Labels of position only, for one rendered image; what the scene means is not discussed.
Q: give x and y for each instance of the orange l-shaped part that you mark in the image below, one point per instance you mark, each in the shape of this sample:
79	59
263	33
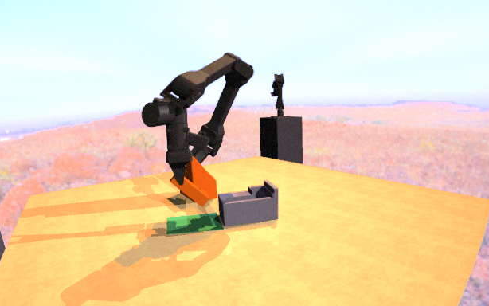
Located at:
197	194

